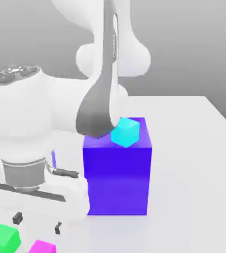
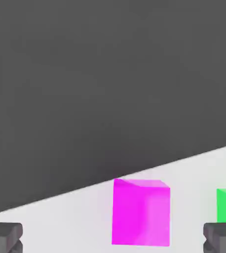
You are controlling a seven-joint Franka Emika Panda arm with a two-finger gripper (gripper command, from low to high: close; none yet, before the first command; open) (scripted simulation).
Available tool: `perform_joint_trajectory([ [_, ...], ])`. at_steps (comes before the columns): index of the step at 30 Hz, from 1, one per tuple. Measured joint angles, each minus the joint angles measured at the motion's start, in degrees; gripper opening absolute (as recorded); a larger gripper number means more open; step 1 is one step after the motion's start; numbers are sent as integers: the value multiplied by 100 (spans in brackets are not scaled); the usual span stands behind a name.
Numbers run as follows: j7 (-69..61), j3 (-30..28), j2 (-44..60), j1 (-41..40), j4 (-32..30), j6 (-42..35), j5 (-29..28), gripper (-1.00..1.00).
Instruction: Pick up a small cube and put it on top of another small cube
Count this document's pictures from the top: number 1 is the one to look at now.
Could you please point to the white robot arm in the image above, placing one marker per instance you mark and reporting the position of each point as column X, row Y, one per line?
column 24, row 110

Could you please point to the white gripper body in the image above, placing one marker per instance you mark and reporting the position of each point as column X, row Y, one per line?
column 69, row 205

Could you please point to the large blue box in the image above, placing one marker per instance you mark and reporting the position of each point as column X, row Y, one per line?
column 117, row 177

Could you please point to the small cyan cube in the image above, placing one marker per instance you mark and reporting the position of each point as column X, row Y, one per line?
column 124, row 133

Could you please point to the small green cube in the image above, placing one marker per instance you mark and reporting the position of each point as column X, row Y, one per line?
column 3, row 239

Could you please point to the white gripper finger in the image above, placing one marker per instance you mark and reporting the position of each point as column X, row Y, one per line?
column 17, row 217
column 57, row 227

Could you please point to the small magenta cube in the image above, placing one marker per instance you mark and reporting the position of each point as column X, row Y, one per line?
column 43, row 247

